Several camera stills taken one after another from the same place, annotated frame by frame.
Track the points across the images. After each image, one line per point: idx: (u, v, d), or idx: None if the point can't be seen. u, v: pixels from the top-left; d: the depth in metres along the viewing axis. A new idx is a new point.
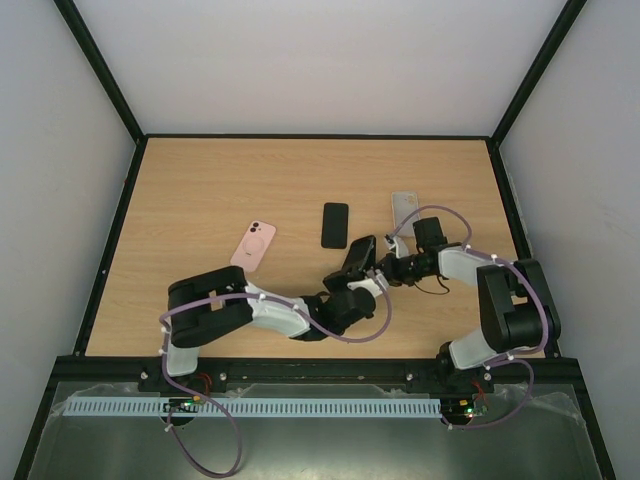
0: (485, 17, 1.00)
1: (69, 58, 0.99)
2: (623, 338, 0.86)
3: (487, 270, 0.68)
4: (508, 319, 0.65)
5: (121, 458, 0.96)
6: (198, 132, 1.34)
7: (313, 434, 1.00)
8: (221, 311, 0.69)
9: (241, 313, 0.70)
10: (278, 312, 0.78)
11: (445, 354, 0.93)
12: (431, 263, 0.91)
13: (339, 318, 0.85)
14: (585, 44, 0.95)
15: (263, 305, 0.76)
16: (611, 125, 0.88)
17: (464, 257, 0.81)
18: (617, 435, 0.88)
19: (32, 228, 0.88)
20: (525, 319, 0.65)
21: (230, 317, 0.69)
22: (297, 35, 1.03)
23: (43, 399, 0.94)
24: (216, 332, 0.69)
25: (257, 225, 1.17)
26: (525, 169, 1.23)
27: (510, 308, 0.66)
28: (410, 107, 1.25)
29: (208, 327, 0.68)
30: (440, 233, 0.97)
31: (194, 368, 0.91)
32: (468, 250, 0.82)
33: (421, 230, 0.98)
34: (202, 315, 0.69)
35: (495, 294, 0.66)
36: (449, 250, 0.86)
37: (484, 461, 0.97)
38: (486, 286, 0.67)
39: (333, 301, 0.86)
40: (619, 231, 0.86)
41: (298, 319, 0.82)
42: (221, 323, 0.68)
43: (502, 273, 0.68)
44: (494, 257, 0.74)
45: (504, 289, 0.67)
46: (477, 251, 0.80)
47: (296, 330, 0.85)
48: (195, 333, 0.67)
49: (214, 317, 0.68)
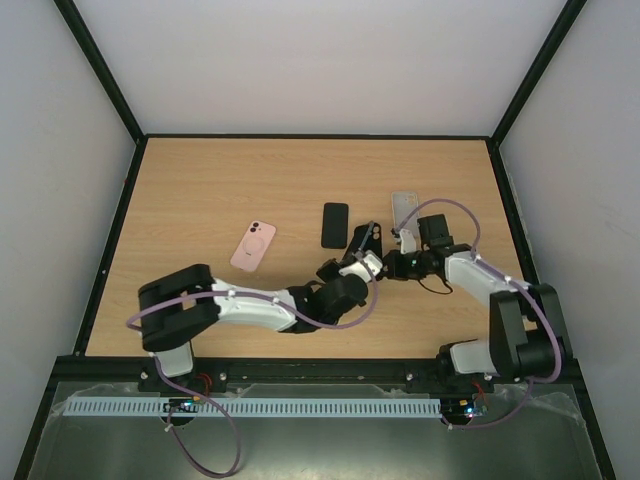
0: (485, 17, 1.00)
1: (69, 58, 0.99)
2: (623, 338, 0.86)
3: (502, 299, 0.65)
4: (521, 349, 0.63)
5: (121, 458, 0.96)
6: (198, 132, 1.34)
7: (313, 434, 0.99)
8: (185, 314, 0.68)
9: (204, 312, 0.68)
10: (253, 307, 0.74)
11: (445, 354, 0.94)
12: (436, 266, 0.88)
13: (329, 307, 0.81)
14: (585, 43, 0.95)
15: (234, 301, 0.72)
16: (611, 125, 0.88)
17: (473, 271, 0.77)
18: (617, 436, 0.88)
19: (32, 228, 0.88)
20: (537, 349, 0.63)
21: (193, 317, 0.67)
22: (297, 35, 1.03)
23: (43, 399, 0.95)
24: (183, 333, 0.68)
25: (257, 225, 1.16)
26: (525, 169, 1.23)
27: (523, 338, 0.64)
28: (410, 107, 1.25)
29: (173, 331, 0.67)
30: (447, 232, 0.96)
31: (191, 367, 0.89)
32: (478, 261, 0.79)
33: (427, 228, 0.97)
34: (167, 317, 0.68)
35: (509, 323, 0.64)
36: (457, 257, 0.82)
37: (484, 461, 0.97)
38: (500, 314, 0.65)
39: (325, 290, 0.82)
40: (619, 231, 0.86)
41: (280, 313, 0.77)
42: (184, 325, 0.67)
43: (516, 301, 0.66)
44: (507, 279, 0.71)
45: (517, 318, 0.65)
46: (487, 266, 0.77)
47: (283, 325, 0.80)
48: (160, 337, 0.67)
49: (177, 319, 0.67)
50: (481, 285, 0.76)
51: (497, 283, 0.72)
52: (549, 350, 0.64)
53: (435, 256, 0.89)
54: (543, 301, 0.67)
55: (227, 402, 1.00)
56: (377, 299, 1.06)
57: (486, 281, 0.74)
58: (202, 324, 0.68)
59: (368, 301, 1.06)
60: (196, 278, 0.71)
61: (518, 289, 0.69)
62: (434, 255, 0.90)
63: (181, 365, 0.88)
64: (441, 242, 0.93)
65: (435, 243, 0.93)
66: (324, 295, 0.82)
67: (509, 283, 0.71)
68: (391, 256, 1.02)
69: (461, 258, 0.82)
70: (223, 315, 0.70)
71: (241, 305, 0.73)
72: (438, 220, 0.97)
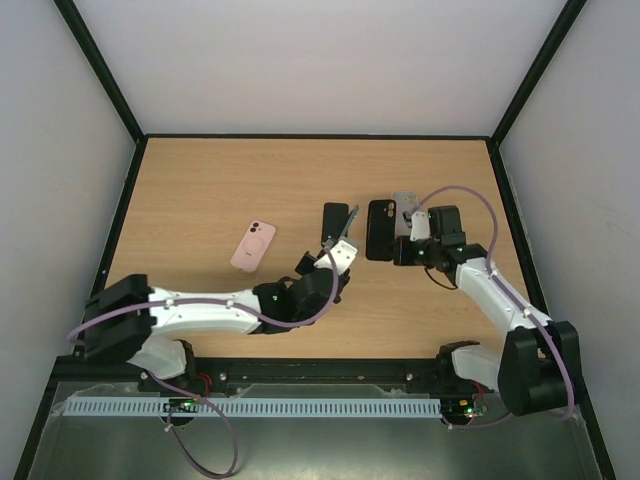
0: (485, 17, 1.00)
1: (69, 59, 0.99)
2: (623, 338, 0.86)
3: (518, 338, 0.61)
4: (534, 389, 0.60)
5: (121, 458, 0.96)
6: (197, 132, 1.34)
7: (313, 434, 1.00)
8: (117, 329, 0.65)
9: (133, 328, 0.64)
10: (202, 314, 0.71)
11: (445, 354, 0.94)
12: (445, 267, 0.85)
13: (302, 302, 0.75)
14: (585, 44, 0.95)
15: (176, 310, 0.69)
16: (611, 125, 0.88)
17: (489, 290, 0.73)
18: (616, 436, 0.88)
19: (32, 228, 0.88)
20: (548, 390, 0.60)
21: (123, 334, 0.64)
22: (297, 35, 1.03)
23: (43, 399, 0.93)
24: (120, 350, 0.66)
25: (257, 225, 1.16)
26: (525, 170, 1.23)
27: (535, 378, 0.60)
28: (410, 107, 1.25)
29: (106, 347, 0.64)
30: (459, 227, 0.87)
31: (182, 365, 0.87)
32: (494, 279, 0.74)
33: (438, 220, 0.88)
34: (103, 333, 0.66)
35: (524, 363, 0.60)
36: (471, 267, 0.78)
37: (483, 461, 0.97)
38: (516, 353, 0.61)
39: (297, 286, 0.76)
40: (619, 231, 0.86)
41: (238, 317, 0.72)
42: (114, 342, 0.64)
43: (534, 342, 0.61)
44: (527, 312, 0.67)
45: (533, 360, 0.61)
46: (507, 289, 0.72)
47: (248, 328, 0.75)
48: (96, 355, 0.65)
49: (109, 337, 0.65)
50: (493, 306, 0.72)
51: (512, 313, 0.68)
52: (562, 390, 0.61)
53: (446, 258, 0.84)
54: (563, 341, 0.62)
55: (222, 402, 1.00)
56: (377, 299, 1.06)
57: (501, 306, 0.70)
58: (136, 340, 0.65)
59: (368, 300, 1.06)
60: (129, 291, 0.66)
61: (535, 324, 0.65)
62: (444, 256, 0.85)
63: (172, 368, 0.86)
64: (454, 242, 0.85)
65: (447, 240, 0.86)
66: (296, 291, 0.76)
67: (527, 316, 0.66)
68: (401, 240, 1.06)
69: (476, 272, 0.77)
70: (162, 327, 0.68)
71: (185, 313, 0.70)
72: (452, 214, 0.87)
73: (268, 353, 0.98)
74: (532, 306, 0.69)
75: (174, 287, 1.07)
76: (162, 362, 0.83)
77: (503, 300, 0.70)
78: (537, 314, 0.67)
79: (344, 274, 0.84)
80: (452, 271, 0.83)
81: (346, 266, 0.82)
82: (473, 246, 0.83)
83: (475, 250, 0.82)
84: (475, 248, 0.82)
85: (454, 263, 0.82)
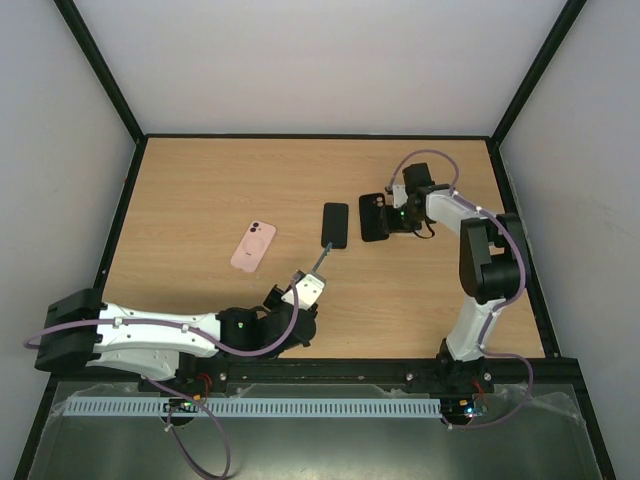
0: (485, 17, 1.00)
1: (68, 57, 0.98)
2: (623, 338, 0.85)
3: (470, 225, 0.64)
4: (488, 271, 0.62)
5: (122, 459, 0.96)
6: (198, 132, 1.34)
7: (313, 434, 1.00)
8: (62, 341, 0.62)
9: (74, 344, 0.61)
10: (153, 336, 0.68)
11: (445, 354, 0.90)
12: (418, 205, 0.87)
13: (268, 338, 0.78)
14: (585, 44, 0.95)
15: (125, 330, 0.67)
16: (611, 125, 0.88)
17: (450, 205, 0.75)
18: (616, 436, 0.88)
19: (31, 228, 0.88)
20: (502, 269, 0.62)
21: (66, 347, 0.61)
22: (298, 34, 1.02)
23: (43, 400, 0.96)
24: (62, 365, 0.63)
25: (257, 226, 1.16)
26: (525, 170, 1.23)
27: (487, 258, 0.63)
28: (410, 107, 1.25)
29: (50, 357, 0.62)
30: (429, 179, 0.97)
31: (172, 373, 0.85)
32: (455, 196, 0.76)
33: (410, 176, 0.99)
34: (50, 345, 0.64)
35: (475, 246, 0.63)
36: (435, 194, 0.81)
37: (484, 461, 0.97)
38: (468, 238, 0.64)
39: (268, 322, 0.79)
40: (619, 231, 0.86)
41: (193, 342, 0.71)
42: (54, 356, 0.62)
43: (482, 226, 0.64)
44: (479, 209, 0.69)
45: (483, 239, 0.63)
46: (463, 199, 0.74)
47: (205, 353, 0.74)
48: (37, 367, 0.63)
49: (53, 349, 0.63)
50: (452, 215, 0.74)
51: (467, 215, 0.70)
52: (516, 273, 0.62)
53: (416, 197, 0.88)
54: (512, 226, 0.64)
55: (213, 402, 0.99)
56: (377, 299, 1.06)
57: (458, 214, 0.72)
58: (77, 358, 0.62)
59: (367, 300, 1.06)
60: (82, 303, 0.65)
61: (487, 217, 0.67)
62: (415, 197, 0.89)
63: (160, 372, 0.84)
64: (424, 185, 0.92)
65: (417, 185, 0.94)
66: (266, 328, 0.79)
67: (480, 212, 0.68)
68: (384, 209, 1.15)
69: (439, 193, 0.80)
70: (106, 346, 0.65)
71: (134, 334, 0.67)
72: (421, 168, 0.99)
73: None
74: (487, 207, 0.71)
75: (174, 287, 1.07)
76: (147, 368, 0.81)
77: (459, 206, 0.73)
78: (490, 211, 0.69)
79: (313, 308, 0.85)
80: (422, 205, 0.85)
81: (312, 300, 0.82)
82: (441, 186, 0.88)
83: (444, 186, 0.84)
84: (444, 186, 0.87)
85: (423, 198, 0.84)
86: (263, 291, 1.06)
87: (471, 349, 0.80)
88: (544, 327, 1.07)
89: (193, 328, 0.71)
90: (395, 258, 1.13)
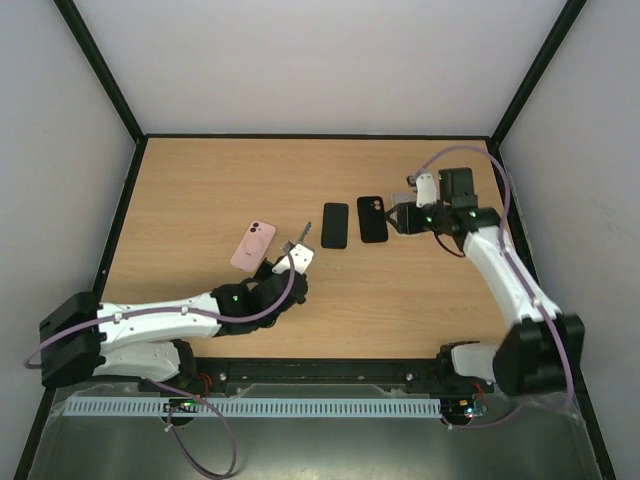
0: (485, 17, 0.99)
1: (68, 58, 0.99)
2: (623, 338, 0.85)
3: (523, 337, 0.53)
4: (528, 384, 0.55)
5: (122, 459, 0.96)
6: (198, 132, 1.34)
7: (313, 434, 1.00)
8: (66, 348, 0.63)
9: (81, 345, 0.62)
10: (154, 326, 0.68)
11: (445, 354, 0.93)
12: (453, 232, 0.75)
13: (266, 302, 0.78)
14: (585, 44, 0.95)
15: (127, 323, 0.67)
16: (611, 124, 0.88)
17: (500, 271, 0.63)
18: (615, 436, 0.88)
19: (31, 228, 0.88)
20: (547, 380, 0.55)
21: (72, 352, 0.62)
22: (298, 34, 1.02)
23: (43, 401, 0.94)
24: (71, 371, 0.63)
25: (257, 225, 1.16)
26: (525, 169, 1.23)
27: (533, 370, 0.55)
28: (410, 106, 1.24)
29: (58, 367, 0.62)
30: (472, 189, 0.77)
31: (176, 368, 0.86)
32: (506, 256, 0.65)
33: (449, 181, 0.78)
34: (54, 356, 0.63)
35: (522, 354, 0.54)
36: (482, 238, 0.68)
37: (483, 461, 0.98)
38: (518, 349, 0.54)
39: (262, 291, 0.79)
40: (619, 231, 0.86)
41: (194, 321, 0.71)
42: (63, 362, 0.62)
43: (539, 338, 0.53)
44: (536, 301, 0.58)
45: (534, 353, 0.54)
46: (518, 270, 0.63)
47: (211, 332, 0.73)
48: (44, 382, 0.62)
49: (58, 358, 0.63)
50: (501, 288, 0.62)
51: (520, 300, 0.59)
52: (558, 382, 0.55)
53: (455, 222, 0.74)
54: (570, 334, 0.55)
55: (219, 402, 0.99)
56: (377, 299, 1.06)
57: (511, 294, 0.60)
58: (87, 359, 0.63)
59: (367, 300, 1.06)
60: (77, 308, 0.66)
61: (543, 315, 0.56)
62: (453, 221, 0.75)
63: (164, 370, 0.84)
64: (464, 203, 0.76)
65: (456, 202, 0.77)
66: (261, 297, 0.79)
67: (536, 305, 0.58)
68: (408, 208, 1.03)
69: (487, 245, 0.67)
70: (112, 342, 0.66)
71: (137, 326, 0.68)
72: (464, 175, 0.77)
73: (268, 353, 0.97)
74: (544, 296, 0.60)
75: (174, 287, 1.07)
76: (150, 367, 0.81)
77: (513, 281, 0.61)
78: (547, 305, 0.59)
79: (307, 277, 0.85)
80: (462, 236, 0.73)
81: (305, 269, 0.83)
82: (487, 211, 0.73)
83: (486, 216, 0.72)
84: (490, 212, 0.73)
85: (462, 228, 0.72)
86: None
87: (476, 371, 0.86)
88: None
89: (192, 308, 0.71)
90: (395, 258, 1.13)
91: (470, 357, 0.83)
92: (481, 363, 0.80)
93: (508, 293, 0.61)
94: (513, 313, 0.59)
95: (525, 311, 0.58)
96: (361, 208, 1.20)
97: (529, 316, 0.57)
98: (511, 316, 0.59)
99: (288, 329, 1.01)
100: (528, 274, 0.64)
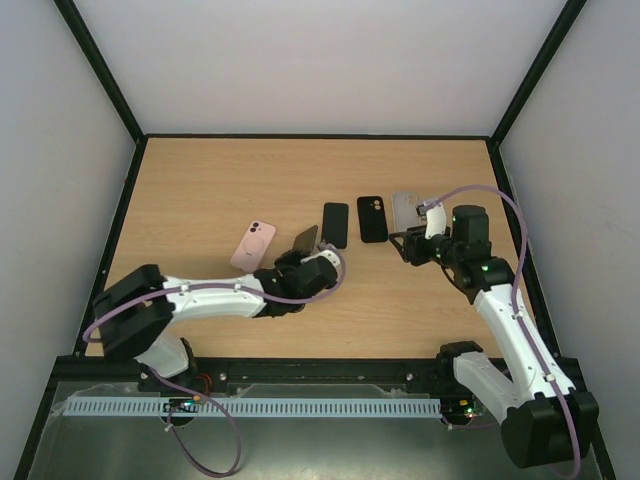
0: (485, 17, 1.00)
1: (68, 58, 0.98)
2: (623, 338, 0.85)
3: (535, 418, 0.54)
4: (534, 456, 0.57)
5: (122, 459, 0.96)
6: (198, 132, 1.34)
7: (313, 434, 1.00)
8: (137, 317, 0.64)
9: (154, 314, 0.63)
10: (213, 298, 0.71)
11: (445, 354, 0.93)
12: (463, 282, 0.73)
13: (303, 289, 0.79)
14: (585, 44, 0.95)
15: (191, 296, 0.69)
16: (612, 124, 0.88)
17: (513, 341, 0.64)
18: (615, 437, 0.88)
19: (31, 227, 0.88)
20: (553, 453, 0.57)
21: (145, 322, 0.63)
22: (298, 34, 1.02)
23: (43, 399, 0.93)
24: (139, 340, 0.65)
25: (257, 225, 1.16)
26: (525, 170, 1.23)
27: (541, 445, 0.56)
28: (410, 107, 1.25)
29: (129, 336, 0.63)
30: (486, 239, 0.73)
31: (186, 364, 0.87)
32: (519, 320, 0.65)
33: (467, 228, 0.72)
34: (121, 325, 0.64)
35: (535, 434, 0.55)
36: (496, 299, 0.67)
37: (483, 461, 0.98)
38: (530, 427, 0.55)
39: (295, 277, 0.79)
40: (619, 231, 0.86)
41: (247, 297, 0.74)
42: (135, 330, 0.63)
43: (551, 418, 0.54)
44: (549, 377, 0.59)
45: (545, 432, 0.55)
46: (531, 338, 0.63)
47: (255, 310, 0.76)
48: (112, 349, 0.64)
49: (129, 327, 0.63)
50: (514, 359, 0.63)
51: (532, 375, 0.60)
52: (564, 453, 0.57)
53: (466, 273, 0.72)
54: (583, 412, 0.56)
55: (228, 402, 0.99)
56: (377, 299, 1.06)
57: (524, 368, 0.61)
58: (157, 327, 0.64)
59: (367, 300, 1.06)
60: (143, 279, 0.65)
61: (556, 394, 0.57)
62: (464, 271, 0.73)
63: (177, 363, 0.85)
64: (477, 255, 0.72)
65: (468, 250, 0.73)
66: (294, 283, 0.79)
67: (550, 382, 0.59)
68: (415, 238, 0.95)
69: (501, 306, 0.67)
70: (180, 313, 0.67)
71: (200, 299, 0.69)
72: (480, 221, 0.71)
73: (268, 353, 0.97)
74: (558, 369, 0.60)
75: None
76: (169, 358, 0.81)
77: (526, 351, 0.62)
78: (560, 380, 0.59)
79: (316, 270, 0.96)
80: (472, 288, 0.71)
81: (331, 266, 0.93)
82: (500, 262, 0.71)
83: (499, 274, 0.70)
84: (502, 262, 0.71)
85: (476, 283, 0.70)
86: None
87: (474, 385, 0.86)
88: (544, 326, 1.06)
89: (243, 286, 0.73)
90: (395, 258, 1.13)
91: (478, 381, 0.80)
92: (482, 388, 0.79)
93: (521, 365, 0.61)
94: (526, 387, 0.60)
95: (538, 387, 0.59)
96: (360, 208, 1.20)
97: (542, 394, 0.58)
98: (524, 388, 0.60)
99: (288, 329, 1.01)
100: (542, 341, 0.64)
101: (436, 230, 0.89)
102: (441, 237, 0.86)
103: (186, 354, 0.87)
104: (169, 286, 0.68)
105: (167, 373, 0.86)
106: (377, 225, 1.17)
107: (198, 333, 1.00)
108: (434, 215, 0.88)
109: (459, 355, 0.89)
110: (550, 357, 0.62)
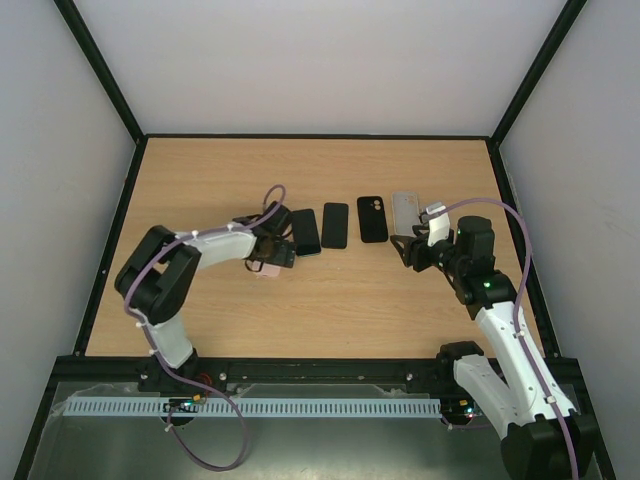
0: (485, 17, 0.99)
1: (68, 58, 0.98)
2: (624, 337, 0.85)
3: (536, 438, 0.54)
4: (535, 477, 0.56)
5: (122, 460, 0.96)
6: (198, 132, 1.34)
7: (313, 434, 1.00)
8: (170, 267, 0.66)
9: (185, 256, 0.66)
10: (219, 240, 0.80)
11: (445, 354, 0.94)
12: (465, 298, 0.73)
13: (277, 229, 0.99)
14: (584, 45, 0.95)
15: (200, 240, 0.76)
16: (613, 122, 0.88)
17: (513, 356, 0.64)
18: (615, 438, 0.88)
19: (30, 226, 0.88)
20: (552, 472, 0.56)
21: (179, 266, 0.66)
22: (303, 34, 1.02)
23: (43, 399, 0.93)
24: (181, 286, 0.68)
25: None
26: (525, 170, 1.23)
27: (541, 466, 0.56)
28: (411, 107, 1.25)
29: (171, 284, 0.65)
30: (490, 253, 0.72)
31: (189, 348, 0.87)
32: (520, 340, 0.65)
33: (470, 243, 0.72)
34: (158, 281, 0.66)
35: (535, 455, 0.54)
36: (497, 315, 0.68)
37: (483, 460, 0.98)
38: (531, 449, 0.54)
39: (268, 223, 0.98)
40: (620, 230, 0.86)
41: (244, 236, 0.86)
42: (178, 275, 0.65)
43: (550, 438, 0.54)
44: (550, 398, 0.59)
45: (544, 453, 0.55)
46: (531, 357, 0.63)
47: (248, 249, 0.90)
48: (159, 303, 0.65)
49: (166, 277, 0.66)
50: (514, 377, 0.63)
51: (532, 395, 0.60)
52: (564, 472, 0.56)
53: (467, 289, 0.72)
54: (582, 434, 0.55)
55: (242, 402, 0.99)
56: (377, 299, 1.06)
57: (525, 387, 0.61)
58: (192, 267, 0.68)
59: (367, 300, 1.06)
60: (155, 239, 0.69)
61: (557, 415, 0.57)
62: (466, 286, 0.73)
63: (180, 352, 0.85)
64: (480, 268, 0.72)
65: (470, 266, 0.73)
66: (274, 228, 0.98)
67: (550, 403, 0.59)
68: (415, 245, 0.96)
69: (502, 324, 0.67)
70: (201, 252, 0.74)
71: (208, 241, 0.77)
72: (485, 238, 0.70)
73: (268, 353, 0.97)
74: (558, 391, 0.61)
75: None
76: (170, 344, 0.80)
77: (526, 372, 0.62)
78: (560, 402, 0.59)
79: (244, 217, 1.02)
80: (474, 304, 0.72)
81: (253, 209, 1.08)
82: (501, 277, 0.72)
83: (500, 289, 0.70)
84: (503, 278, 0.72)
85: (478, 299, 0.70)
86: (264, 292, 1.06)
87: (465, 386, 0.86)
88: (544, 327, 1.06)
89: (235, 228, 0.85)
90: (395, 258, 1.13)
91: (479, 390, 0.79)
92: (480, 392, 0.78)
93: (521, 385, 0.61)
94: (527, 409, 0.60)
95: (539, 409, 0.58)
96: (361, 208, 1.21)
97: (542, 416, 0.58)
98: (524, 409, 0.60)
99: (288, 329, 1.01)
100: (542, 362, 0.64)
101: (438, 236, 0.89)
102: (444, 245, 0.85)
103: (189, 341, 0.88)
104: (180, 235, 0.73)
105: (173, 362, 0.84)
106: (377, 226, 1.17)
107: (198, 333, 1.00)
108: (437, 224, 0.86)
109: (460, 358, 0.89)
110: (549, 377, 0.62)
